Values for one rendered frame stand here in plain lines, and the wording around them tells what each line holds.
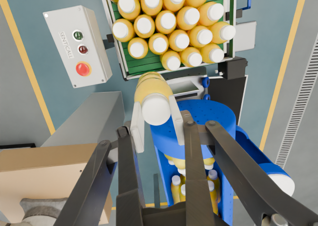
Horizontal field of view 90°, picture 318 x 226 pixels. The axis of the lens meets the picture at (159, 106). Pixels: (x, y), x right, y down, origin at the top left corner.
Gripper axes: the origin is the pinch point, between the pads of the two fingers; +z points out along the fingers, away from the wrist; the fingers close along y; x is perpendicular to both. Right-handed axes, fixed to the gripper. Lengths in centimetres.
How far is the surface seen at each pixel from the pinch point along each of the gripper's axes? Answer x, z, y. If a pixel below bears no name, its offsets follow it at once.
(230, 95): -57, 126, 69
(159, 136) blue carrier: -18.2, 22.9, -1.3
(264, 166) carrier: -62, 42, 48
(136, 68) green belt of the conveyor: -3, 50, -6
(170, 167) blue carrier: -48, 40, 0
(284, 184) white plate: -70, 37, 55
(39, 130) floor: -64, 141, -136
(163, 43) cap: 6.3, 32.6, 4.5
